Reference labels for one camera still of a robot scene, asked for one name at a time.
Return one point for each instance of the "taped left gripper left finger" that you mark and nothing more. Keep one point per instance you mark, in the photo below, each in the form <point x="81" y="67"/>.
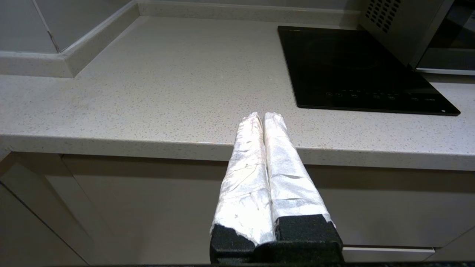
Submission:
<point x="245" y="178"/>

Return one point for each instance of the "beige cabinet door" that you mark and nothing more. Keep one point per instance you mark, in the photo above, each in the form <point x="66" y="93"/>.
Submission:
<point x="156" y="215"/>
<point x="389" y="255"/>

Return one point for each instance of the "beige angled cabinet panel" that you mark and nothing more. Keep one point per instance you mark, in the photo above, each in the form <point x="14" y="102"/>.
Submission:
<point x="37" y="222"/>

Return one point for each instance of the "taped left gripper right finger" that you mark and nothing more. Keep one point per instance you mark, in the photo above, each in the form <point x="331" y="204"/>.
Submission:
<point x="289" y="178"/>

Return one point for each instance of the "black induction cooktop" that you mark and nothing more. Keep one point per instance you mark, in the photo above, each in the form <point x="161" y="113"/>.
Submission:
<point x="345" y="66"/>

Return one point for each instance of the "silver microwave oven body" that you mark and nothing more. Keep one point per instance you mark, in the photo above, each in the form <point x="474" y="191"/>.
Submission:
<point x="397" y="29"/>

